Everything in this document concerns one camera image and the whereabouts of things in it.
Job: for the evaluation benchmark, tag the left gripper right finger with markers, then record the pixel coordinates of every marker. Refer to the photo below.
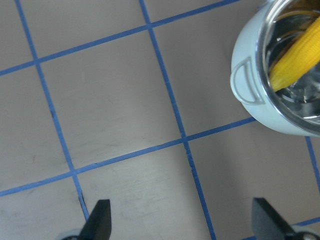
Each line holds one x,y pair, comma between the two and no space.
268,224

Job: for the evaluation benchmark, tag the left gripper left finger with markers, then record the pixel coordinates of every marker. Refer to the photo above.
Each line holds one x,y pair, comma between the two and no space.
98,225

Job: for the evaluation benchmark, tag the yellow corn cob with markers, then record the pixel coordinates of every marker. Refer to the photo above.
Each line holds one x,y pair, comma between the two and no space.
302,56

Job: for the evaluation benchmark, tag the pale green cooking pot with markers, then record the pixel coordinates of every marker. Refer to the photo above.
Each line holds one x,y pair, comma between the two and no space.
264,40

